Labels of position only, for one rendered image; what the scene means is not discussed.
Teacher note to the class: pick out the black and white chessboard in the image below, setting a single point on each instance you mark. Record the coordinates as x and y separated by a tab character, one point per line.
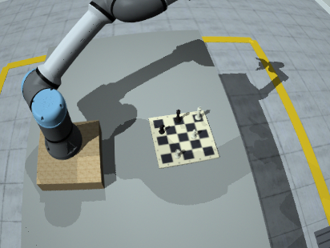
177	136

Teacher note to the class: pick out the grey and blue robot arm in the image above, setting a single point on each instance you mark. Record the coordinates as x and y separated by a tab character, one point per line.
49	106

